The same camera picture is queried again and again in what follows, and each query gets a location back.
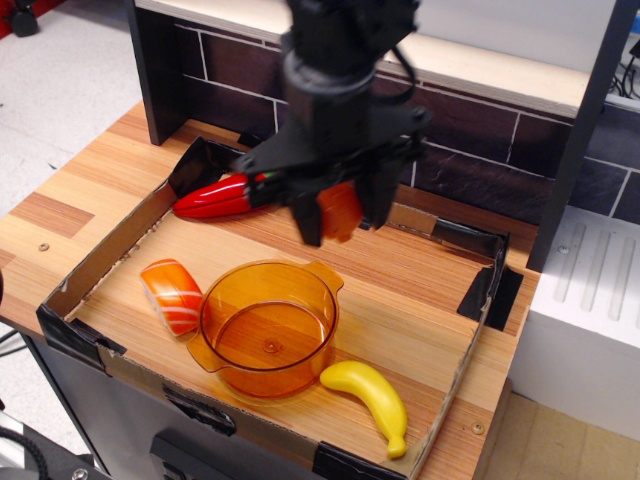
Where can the orange toy carrot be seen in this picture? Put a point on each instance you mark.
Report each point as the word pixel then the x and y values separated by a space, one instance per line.
pixel 341 212

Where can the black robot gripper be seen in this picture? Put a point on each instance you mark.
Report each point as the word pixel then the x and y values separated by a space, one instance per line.
pixel 337 130

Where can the white ridged appliance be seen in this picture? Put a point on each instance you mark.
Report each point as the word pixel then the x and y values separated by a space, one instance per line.
pixel 579 349

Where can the yellow toy banana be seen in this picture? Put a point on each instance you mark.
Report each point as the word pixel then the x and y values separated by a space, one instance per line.
pixel 377 394

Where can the cardboard fence with black tape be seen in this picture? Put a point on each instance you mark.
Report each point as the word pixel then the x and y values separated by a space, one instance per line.
pixel 344 358

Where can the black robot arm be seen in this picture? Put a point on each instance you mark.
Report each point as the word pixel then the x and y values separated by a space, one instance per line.
pixel 346 37

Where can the red toy chili pepper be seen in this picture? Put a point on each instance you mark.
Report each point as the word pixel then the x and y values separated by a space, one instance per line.
pixel 228 196

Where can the transparent orange plastic pot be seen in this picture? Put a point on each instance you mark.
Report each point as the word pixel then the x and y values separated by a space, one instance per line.
pixel 265 327

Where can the black device lower left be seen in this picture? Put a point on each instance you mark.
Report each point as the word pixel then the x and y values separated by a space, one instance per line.
pixel 27 454

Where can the wooden shelf with dark frame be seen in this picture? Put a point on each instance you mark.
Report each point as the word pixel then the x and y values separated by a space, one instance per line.
pixel 507 135

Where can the salmon sushi toy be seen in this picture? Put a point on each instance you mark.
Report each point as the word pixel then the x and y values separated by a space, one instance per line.
pixel 174 295

